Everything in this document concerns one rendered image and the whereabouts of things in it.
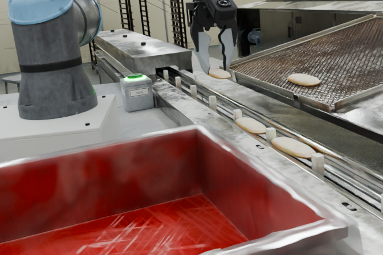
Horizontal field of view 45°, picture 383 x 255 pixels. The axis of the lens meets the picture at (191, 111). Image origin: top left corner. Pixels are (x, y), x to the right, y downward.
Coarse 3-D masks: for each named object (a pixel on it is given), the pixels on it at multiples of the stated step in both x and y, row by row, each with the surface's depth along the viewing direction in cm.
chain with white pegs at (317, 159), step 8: (176, 80) 127; (192, 88) 114; (208, 104) 107; (216, 104) 102; (240, 112) 88; (272, 128) 76; (272, 136) 75; (312, 160) 63; (320, 160) 62; (312, 168) 63; (320, 168) 62; (352, 192) 57; (376, 208) 53
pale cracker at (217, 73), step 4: (212, 72) 97; (216, 72) 96; (220, 72) 95; (224, 72) 95; (228, 72) 95; (212, 76) 96; (216, 76) 94; (220, 76) 94; (224, 76) 93; (228, 76) 93
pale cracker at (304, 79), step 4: (288, 76) 98; (292, 76) 96; (296, 76) 95; (300, 76) 94; (304, 76) 94; (308, 76) 93; (312, 76) 92; (288, 80) 97; (292, 80) 95; (296, 80) 93; (300, 80) 92; (304, 80) 91; (308, 80) 91; (312, 80) 90; (316, 80) 90; (300, 84) 92; (304, 84) 91; (308, 84) 90; (312, 84) 90; (316, 84) 90
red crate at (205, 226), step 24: (120, 216) 60; (144, 216) 60; (168, 216) 59; (192, 216) 59; (216, 216) 58; (24, 240) 57; (48, 240) 56; (72, 240) 56; (96, 240) 55; (120, 240) 55; (144, 240) 54; (168, 240) 54; (192, 240) 53; (216, 240) 53; (240, 240) 52
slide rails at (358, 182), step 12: (168, 72) 148; (192, 96) 112; (204, 96) 111; (228, 108) 98; (276, 132) 80; (288, 156) 68; (324, 168) 63; (336, 168) 62; (324, 180) 59; (348, 180) 58; (360, 180) 58; (348, 192) 55; (372, 192) 55
